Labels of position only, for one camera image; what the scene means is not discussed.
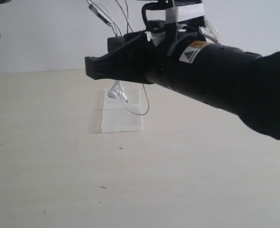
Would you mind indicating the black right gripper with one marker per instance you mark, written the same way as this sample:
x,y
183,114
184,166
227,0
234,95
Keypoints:
x,y
131,56

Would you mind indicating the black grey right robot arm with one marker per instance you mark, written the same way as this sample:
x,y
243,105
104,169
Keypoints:
x,y
242,83

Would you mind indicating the clear plastic open case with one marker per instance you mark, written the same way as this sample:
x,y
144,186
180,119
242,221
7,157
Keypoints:
x,y
116,118

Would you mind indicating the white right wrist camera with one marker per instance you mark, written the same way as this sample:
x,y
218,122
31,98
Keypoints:
x,y
176,10

